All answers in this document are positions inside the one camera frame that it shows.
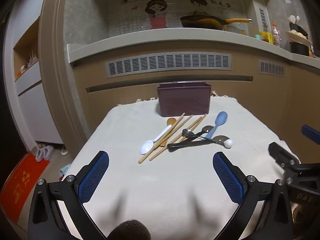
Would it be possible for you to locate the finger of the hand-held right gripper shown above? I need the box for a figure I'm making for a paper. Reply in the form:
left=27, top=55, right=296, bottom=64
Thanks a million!
left=301, top=124, right=320, bottom=145
left=268, top=142, right=300, bottom=167

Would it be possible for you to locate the clear bottle with orange cap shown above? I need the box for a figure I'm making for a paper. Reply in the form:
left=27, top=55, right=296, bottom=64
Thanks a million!
left=272, top=23, right=281, bottom=47

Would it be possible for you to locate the black-handled metal spoon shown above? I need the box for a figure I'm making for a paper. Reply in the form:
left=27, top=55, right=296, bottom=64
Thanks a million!
left=167, top=125, right=214, bottom=148
left=168, top=135, right=232, bottom=153

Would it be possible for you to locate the yellow-handled frying pan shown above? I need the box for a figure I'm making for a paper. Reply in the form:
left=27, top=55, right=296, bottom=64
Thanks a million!
left=180, top=15, right=253, bottom=30

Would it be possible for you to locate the small grey vent grille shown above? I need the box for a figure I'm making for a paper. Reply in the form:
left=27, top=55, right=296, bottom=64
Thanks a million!
left=258, top=59, right=286, bottom=77

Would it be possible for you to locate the white shelf unit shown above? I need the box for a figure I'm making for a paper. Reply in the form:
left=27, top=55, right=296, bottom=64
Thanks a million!
left=4, top=0, right=64, bottom=146

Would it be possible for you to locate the blue knit slipper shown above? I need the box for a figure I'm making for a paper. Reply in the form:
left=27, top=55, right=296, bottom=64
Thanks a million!
left=59, top=164, right=72, bottom=181

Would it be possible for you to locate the white plastic spoon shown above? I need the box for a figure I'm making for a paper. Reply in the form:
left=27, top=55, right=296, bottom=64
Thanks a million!
left=139, top=126, right=172, bottom=155

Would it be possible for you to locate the white wall box with vent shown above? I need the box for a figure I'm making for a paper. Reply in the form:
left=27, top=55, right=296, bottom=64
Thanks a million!
left=252, top=0, right=271, bottom=34

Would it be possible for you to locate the cartoon wall sticker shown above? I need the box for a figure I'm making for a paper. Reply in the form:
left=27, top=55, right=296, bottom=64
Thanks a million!
left=107, top=0, right=245, bottom=37

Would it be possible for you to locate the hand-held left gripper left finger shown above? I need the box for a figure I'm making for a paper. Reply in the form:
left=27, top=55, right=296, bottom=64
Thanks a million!
left=28, top=151, right=110, bottom=240

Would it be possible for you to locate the beige table cloth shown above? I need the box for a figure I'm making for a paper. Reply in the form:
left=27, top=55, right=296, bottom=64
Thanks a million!
left=61, top=96, right=300, bottom=240

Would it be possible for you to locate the purple plastic utensil container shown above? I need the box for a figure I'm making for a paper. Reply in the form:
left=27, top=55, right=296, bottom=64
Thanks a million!
left=157, top=82, right=213, bottom=117

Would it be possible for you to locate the large grey vent grille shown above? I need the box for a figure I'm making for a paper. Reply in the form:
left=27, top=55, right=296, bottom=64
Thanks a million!
left=105, top=53, right=232, bottom=78

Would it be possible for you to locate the red floor mat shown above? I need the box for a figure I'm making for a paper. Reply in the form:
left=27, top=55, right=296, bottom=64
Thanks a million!
left=0, top=153, right=50, bottom=222

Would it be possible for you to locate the wooden spoon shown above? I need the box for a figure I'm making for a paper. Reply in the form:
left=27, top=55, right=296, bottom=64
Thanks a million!
left=160, top=118, right=177, bottom=147

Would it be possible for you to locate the wooden chopstick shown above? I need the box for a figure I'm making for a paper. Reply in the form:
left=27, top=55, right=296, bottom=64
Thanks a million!
left=138, top=115, right=193, bottom=164
left=149, top=114, right=207, bottom=161
left=153, top=113, right=185, bottom=148
left=170, top=116, right=202, bottom=143

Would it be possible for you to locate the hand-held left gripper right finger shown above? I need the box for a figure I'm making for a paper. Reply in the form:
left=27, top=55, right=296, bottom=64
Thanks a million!
left=212, top=151, right=294, bottom=240

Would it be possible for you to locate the blue plastic spoon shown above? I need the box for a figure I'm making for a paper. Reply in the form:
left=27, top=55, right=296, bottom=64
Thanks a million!
left=204, top=111, right=228, bottom=139

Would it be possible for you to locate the wooden kitchen cabinet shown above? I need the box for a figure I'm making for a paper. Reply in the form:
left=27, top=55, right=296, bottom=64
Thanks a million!
left=72, top=52, right=320, bottom=160

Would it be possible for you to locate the kitchen counter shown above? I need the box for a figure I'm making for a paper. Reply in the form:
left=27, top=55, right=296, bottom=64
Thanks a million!
left=67, top=27, right=320, bottom=67

